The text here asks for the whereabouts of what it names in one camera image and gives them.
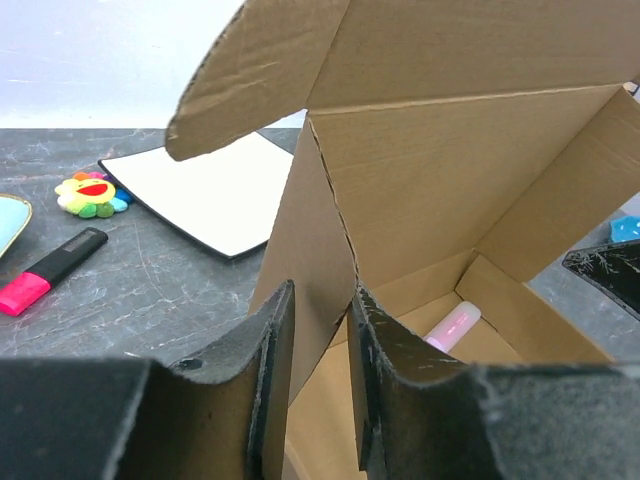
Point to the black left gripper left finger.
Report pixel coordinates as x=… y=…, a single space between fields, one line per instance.
x=219 y=413

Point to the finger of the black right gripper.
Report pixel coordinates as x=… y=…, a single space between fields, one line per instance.
x=613 y=269

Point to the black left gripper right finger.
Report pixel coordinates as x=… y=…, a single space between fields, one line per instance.
x=421 y=414

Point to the lilac highlighter pen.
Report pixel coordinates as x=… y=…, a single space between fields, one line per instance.
x=453 y=327

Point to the brown cardboard box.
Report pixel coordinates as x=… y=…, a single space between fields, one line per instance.
x=451 y=151

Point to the blue polka dot plate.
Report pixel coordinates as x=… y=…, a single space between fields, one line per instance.
x=624 y=229

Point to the white square plate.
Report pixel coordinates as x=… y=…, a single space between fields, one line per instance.
x=226 y=200

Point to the pink black highlighter marker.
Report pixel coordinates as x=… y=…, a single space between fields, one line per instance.
x=37 y=280

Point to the colourful flower plush toy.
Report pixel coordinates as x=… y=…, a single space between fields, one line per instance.
x=89 y=195

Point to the mint green rectangular tray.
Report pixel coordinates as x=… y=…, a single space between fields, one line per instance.
x=15 y=214

